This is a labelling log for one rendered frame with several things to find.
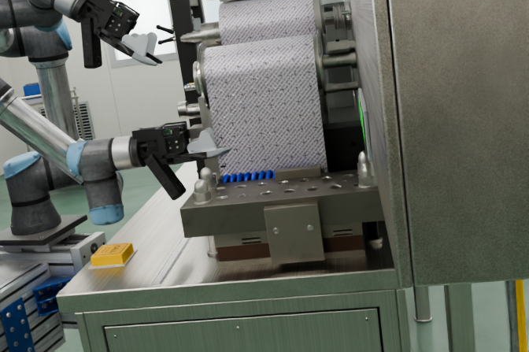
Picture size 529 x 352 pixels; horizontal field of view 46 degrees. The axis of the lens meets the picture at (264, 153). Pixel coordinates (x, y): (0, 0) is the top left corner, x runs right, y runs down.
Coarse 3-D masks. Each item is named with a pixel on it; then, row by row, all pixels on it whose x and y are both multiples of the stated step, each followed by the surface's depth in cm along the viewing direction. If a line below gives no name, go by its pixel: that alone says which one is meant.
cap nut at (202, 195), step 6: (198, 180) 120; (204, 180) 121; (198, 186) 120; (204, 186) 120; (198, 192) 120; (204, 192) 120; (210, 192) 121; (198, 198) 120; (204, 198) 120; (210, 198) 121; (198, 204) 120
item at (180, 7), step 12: (180, 0) 162; (192, 0) 169; (180, 12) 163; (192, 12) 166; (180, 24) 164; (192, 24) 164; (180, 36) 164; (180, 48) 165; (192, 48) 165; (180, 60) 166; (192, 60) 166; (192, 72) 166; (192, 96) 168; (192, 120) 169
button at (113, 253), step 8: (104, 248) 135; (112, 248) 134; (120, 248) 133; (128, 248) 134; (96, 256) 131; (104, 256) 130; (112, 256) 130; (120, 256) 130; (128, 256) 134; (96, 264) 131; (104, 264) 131; (112, 264) 130
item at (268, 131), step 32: (256, 96) 132; (288, 96) 131; (224, 128) 134; (256, 128) 134; (288, 128) 133; (320, 128) 132; (224, 160) 136; (256, 160) 135; (288, 160) 134; (320, 160) 134
